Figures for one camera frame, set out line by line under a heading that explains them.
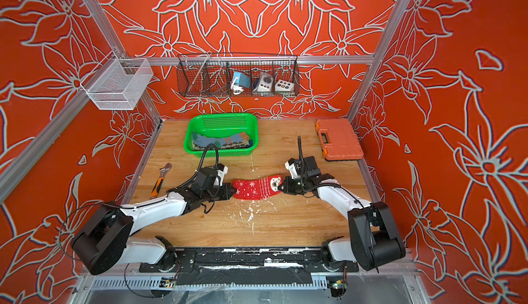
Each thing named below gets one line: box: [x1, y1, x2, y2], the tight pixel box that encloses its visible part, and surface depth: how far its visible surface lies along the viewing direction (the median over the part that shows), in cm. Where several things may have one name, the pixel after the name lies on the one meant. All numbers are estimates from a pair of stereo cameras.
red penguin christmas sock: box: [232, 174, 284, 201], surface depth 89 cm
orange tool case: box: [315, 118, 364, 161], surface depth 106 cm
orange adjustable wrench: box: [149, 163, 173, 200], surface depth 96 cm
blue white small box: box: [232, 71, 251, 89], surface depth 85 cm
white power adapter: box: [253, 72, 274, 93], surface depth 93 cm
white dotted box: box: [275, 79, 295, 92], surface depth 96 cm
